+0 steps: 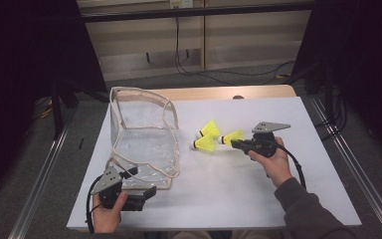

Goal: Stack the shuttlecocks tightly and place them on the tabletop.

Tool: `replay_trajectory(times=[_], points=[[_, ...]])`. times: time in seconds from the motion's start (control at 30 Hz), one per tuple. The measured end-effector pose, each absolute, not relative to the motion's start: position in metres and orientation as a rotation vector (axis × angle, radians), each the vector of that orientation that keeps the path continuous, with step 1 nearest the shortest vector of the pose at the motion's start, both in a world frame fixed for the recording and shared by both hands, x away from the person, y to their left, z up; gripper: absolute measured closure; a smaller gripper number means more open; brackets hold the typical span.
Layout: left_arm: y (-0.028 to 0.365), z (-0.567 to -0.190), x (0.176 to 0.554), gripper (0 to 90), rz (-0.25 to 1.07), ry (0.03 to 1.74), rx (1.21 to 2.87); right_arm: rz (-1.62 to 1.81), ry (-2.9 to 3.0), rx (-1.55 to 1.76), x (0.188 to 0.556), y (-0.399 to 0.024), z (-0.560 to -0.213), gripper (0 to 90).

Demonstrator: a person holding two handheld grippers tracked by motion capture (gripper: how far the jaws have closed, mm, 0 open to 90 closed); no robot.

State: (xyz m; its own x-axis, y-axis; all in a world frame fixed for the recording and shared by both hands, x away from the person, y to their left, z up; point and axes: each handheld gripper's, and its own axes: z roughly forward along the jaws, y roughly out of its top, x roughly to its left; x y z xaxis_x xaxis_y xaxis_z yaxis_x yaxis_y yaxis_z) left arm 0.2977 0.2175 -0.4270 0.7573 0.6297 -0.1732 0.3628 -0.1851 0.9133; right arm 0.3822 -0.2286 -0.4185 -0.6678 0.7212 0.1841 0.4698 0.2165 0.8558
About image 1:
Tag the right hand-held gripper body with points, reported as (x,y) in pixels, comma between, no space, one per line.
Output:
(262,146)

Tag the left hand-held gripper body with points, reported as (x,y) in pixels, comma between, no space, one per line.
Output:
(109,182)

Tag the clear plastic bag beige trim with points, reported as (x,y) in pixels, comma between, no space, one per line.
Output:
(146,146)

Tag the person's right hand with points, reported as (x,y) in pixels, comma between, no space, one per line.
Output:
(275,169)

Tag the person's left hand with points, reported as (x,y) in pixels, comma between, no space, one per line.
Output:
(106,219)

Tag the round dark table grommet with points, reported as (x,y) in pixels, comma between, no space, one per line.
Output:
(238,97)

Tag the black metal stand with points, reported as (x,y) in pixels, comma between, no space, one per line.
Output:
(57,113)

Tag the beige wooden cabinet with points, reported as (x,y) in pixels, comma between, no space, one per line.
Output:
(245,40)

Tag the dark curtain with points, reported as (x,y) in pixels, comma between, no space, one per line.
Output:
(361,49)
(20,49)

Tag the aluminium floor rail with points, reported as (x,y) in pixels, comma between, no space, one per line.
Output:
(358,172)
(36,189)

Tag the white wall socket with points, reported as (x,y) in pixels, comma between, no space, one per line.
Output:
(180,3)

